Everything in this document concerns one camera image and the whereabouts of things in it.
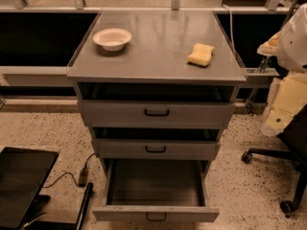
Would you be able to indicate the grey drawer cabinet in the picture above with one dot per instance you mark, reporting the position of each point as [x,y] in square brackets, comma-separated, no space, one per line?
[167,95]

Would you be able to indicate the white bowl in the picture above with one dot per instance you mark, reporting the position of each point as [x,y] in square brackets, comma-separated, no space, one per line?
[112,40]

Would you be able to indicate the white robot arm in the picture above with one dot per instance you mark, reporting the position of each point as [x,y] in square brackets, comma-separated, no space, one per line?
[289,95]

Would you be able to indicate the black monitor screen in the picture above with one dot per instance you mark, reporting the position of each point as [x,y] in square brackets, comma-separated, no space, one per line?
[23,172]

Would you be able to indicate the yellow sponge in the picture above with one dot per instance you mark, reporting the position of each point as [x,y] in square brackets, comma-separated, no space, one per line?
[201,54]

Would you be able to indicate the grey rail frame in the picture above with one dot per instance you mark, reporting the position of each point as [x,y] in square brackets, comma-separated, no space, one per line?
[53,48]

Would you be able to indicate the grey middle drawer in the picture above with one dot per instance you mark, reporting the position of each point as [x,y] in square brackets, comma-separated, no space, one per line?
[156,143]

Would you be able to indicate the black office chair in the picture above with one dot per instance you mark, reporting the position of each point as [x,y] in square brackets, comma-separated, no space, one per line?
[294,136]

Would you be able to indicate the grey top drawer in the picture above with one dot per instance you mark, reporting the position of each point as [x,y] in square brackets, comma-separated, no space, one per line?
[106,104]

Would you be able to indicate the grey bottom drawer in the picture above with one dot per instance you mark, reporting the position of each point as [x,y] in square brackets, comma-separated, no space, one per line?
[155,191]

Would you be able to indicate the black power adapter with cable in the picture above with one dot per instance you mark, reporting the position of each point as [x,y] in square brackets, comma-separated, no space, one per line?
[83,176]

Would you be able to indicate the grey drawer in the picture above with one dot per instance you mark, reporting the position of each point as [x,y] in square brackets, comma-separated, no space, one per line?
[155,191]
[156,143]
[106,104]

